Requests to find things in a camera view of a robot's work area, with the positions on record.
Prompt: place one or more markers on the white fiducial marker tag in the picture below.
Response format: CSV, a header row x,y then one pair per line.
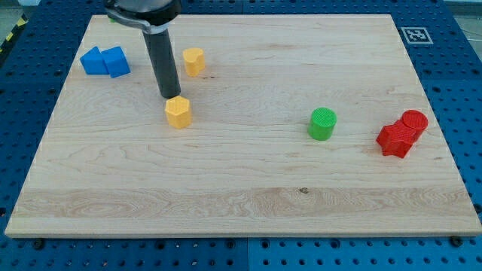
x,y
416,35

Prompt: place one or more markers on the wooden board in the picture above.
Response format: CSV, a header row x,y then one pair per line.
x,y
110,166

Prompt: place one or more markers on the black right board bolt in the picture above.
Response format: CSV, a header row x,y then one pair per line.
x,y
456,241

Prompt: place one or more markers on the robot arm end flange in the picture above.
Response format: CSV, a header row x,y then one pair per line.
x,y
150,16

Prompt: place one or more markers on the red star block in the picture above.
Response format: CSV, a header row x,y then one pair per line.
x,y
396,139

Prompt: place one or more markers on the black left board bolt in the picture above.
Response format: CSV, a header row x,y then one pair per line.
x,y
38,244

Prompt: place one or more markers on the blue triangular block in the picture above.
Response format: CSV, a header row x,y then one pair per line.
x,y
93,62

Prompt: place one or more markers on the red cylinder block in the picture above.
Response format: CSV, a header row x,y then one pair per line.
x,y
416,121

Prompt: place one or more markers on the blue cube block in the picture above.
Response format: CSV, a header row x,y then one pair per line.
x,y
116,62

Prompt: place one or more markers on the yellow hexagon block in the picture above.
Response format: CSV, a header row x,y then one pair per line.
x,y
178,112

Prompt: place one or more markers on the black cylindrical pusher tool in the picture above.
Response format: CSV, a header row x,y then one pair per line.
x,y
162,59

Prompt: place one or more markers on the green cylinder block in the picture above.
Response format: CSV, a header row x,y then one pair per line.
x,y
322,123

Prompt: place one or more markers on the black board bolt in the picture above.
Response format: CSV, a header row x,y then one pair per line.
x,y
456,241
38,244

